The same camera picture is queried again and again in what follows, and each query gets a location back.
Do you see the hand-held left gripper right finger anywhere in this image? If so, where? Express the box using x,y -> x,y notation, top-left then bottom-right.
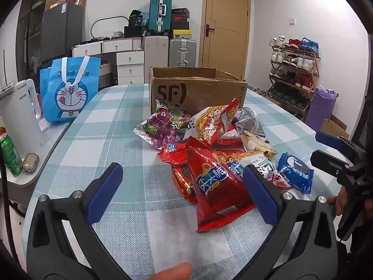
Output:
243,165 -> 341,280

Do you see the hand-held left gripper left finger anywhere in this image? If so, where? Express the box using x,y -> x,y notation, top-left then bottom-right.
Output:
27,163 -> 129,280

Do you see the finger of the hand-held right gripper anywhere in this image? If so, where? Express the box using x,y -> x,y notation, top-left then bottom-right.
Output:
315,132 -> 365,158
310,150 -> 354,186

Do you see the red cone snack packet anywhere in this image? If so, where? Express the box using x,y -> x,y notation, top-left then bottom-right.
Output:
186,137 -> 257,233

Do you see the red cookie packet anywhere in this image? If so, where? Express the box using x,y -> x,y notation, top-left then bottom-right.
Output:
171,165 -> 199,204

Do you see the purple grape candy packet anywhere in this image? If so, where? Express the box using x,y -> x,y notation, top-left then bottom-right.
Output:
132,97 -> 193,148

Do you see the brown cardboard box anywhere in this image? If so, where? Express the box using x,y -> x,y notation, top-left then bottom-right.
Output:
149,66 -> 248,116

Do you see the person's right hand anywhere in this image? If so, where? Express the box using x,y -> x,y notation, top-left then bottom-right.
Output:
327,186 -> 349,217

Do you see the person's left hand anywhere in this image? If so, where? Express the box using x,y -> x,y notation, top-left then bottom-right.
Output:
146,262 -> 193,280

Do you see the small open cardboard box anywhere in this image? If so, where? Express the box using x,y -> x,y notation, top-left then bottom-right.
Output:
321,116 -> 351,140

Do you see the white and red snack packet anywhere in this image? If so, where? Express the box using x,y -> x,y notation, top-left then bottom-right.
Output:
256,157 -> 295,192

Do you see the purple bag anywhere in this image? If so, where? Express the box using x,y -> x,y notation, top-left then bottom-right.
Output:
304,86 -> 339,132

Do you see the blue cookie packet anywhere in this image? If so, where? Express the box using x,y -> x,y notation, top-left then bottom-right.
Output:
277,152 -> 314,195

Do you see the beige wafer stick packet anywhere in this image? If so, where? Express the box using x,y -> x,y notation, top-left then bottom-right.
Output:
241,131 -> 278,158

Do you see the grey side table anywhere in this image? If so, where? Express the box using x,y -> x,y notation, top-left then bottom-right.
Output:
0,119 -> 74,206

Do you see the silver white snack packet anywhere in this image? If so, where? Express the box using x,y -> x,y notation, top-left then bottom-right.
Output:
234,107 -> 266,138

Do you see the gold shoe rack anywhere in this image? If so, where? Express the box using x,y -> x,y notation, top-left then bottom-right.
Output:
267,36 -> 321,121

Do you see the red packet with blue print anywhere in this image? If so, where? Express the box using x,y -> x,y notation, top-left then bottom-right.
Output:
158,142 -> 189,166

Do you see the small beige grey case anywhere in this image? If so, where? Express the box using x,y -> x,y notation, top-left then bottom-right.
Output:
23,152 -> 40,173

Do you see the pile of dark shoes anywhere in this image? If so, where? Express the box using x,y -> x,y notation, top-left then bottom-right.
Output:
248,86 -> 273,97

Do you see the green drink can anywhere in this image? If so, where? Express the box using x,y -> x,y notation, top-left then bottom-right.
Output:
0,133 -> 24,177

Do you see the blue cartoon tote bag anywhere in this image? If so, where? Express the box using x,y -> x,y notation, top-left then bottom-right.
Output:
39,55 -> 101,122

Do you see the white electric kettle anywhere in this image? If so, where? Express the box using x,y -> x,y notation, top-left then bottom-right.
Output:
0,79 -> 45,158

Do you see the wicker basket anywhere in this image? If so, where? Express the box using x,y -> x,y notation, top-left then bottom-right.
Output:
99,63 -> 113,88

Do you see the white drawer cabinet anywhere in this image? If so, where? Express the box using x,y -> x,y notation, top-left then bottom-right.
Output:
116,49 -> 145,86

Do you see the beige suitcase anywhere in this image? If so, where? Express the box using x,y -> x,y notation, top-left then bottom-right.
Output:
144,35 -> 170,84

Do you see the white desk with drawers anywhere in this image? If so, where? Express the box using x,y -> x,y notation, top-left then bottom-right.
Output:
71,36 -> 144,58

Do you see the wooden door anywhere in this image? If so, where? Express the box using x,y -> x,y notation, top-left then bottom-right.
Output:
199,0 -> 251,81

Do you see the silver suitcase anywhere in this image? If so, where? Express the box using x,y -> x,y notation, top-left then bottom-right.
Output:
168,38 -> 197,68

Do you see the black case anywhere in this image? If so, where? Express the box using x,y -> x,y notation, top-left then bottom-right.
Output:
124,25 -> 146,38

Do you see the grey refrigerator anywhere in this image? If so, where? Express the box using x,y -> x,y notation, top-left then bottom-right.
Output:
41,2 -> 86,65

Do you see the dark tall cabinet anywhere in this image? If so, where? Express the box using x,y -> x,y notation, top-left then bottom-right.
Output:
14,0 -> 48,80

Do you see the yellow and black shoe box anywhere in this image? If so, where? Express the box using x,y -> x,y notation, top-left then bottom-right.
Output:
172,29 -> 193,39

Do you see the black bag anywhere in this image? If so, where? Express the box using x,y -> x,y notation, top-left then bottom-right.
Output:
128,10 -> 145,27

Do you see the stack of dark shoe boxes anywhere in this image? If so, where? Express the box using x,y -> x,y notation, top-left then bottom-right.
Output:
170,8 -> 190,31

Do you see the teal suitcase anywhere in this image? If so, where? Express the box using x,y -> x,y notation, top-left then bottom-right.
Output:
149,0 -> 173,34

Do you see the oval metal frame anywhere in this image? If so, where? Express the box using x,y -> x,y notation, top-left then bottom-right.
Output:
90,16 -> 132,39

